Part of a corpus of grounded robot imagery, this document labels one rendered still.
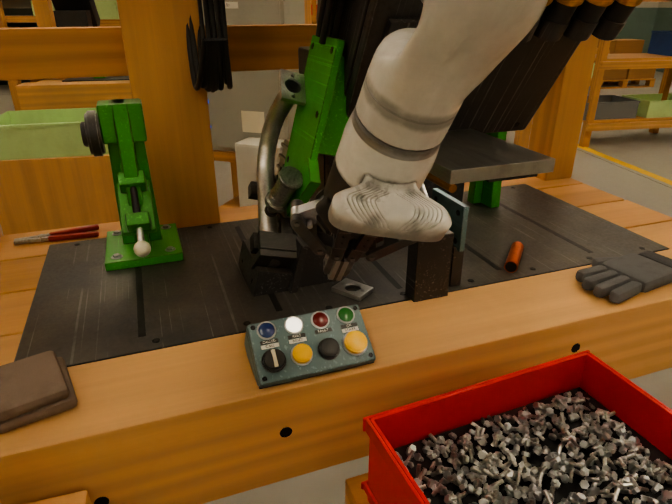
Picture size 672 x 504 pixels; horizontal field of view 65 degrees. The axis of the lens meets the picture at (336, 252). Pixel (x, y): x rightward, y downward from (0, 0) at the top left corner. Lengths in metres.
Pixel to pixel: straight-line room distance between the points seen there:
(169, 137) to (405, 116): 0.80
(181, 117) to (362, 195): 0.77
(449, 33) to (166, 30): 0.83
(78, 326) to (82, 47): 0.57
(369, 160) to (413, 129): 0.04
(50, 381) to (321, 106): 0.49
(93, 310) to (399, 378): 0.46
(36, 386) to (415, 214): 0.48
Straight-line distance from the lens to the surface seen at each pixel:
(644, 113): 6.38
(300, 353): 0.64
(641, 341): 0.98
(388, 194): 0.39
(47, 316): 0.89
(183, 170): 1.14
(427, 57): 0.33
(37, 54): 1.19
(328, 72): 0.77
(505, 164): 0.72
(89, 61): 1.19
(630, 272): 0.97
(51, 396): 0.67
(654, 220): 1.37
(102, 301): 0.89
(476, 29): 0.31
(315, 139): 0.77
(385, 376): 0.69
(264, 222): 0.85
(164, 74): 1.10
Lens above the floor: 1.32
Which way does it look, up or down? 25 degrees down
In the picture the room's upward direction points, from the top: straight up
